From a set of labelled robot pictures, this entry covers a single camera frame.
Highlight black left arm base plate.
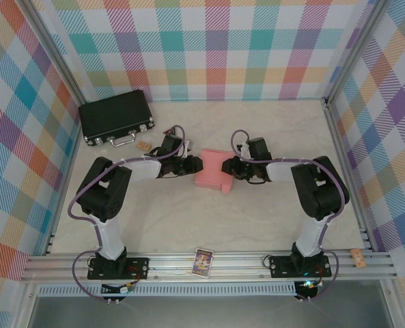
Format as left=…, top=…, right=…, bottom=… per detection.
left=87, top=256, right=150, bottom=281

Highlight black aluminium carry case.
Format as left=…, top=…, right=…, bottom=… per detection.
left=78, top=90, right=155, bottom=148

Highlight pink paper box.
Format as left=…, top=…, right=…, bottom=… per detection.
left=194, top=148, right=236, bottom=195

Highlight slotted grey cable duct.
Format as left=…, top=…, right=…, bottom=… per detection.
left=38, top=282, right=297, bottom=297

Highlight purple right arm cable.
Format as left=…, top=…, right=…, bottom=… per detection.
left=231, top=128, right=346, bottom=303

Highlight aluminium frame leg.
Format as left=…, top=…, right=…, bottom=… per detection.
left=379, top=279, right=405, bottom=328
left=12, top=282, right=41, bottom=328

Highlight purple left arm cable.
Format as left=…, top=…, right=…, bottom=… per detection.
left=67, top=125, right=186, bottom=303

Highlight lit power connector with wires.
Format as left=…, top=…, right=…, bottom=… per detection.
left=296, top=278, right=326, bottom=297

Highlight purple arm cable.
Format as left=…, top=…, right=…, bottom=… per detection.
left=231, top=128, right=346, bottom=303
left=67, top=125, right=186, bottom=303

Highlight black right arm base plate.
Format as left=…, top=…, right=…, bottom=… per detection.
left=268, top=255, right=333, bottom=279

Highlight aluminium frame post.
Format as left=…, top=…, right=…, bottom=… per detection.
left=324, top=0, right=391, bottom=103
left=19, top=0, right=87, bottom=103

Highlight aluminium mounting rail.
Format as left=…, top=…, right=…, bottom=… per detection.
left=20, top=251, right=400, bottom=283

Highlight aluminium table side rail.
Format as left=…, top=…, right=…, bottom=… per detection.
left=44, top=98, right=87, bottom=256
left=323, top=97, right=377, bottom=254

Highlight grey metal lower panel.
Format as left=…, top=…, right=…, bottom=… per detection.
left=29, top=295, right=394, bottom=328

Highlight green power connector with wires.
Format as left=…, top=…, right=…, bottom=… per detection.
left=101, top=282, right=137, bottom=295

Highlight purple playing card box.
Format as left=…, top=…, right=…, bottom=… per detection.
left=191, top=248, right=214, bottom=278

